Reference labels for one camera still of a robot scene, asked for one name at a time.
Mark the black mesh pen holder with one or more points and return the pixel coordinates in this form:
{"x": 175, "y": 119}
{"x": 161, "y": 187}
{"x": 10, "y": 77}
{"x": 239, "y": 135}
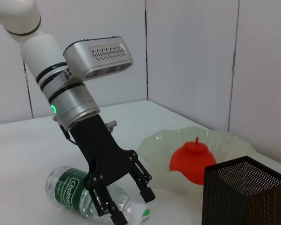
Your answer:
{"x": 224, "y": 199}

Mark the clear green glass fruit plate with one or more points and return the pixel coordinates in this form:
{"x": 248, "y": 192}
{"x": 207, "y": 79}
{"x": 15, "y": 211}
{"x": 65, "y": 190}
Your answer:
{"x": 159, "y": 145}

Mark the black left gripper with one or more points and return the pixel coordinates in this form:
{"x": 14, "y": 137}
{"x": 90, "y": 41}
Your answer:
{"x": 100, "y": 152}

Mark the red-orange toy orange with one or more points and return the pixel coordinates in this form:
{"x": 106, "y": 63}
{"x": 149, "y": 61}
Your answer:
{"x": 192, "y": 161}

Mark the clear water bottle green label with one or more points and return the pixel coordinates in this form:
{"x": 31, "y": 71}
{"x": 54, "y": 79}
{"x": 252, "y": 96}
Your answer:
{"x": 65, "y": 187}

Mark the left gripper silver connector stub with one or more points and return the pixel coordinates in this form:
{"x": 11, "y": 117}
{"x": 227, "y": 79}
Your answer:
{"x": 111, "y": 125}

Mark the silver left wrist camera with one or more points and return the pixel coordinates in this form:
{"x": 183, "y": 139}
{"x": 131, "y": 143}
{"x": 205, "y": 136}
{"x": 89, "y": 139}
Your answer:
{"x": 98, "y": 58}

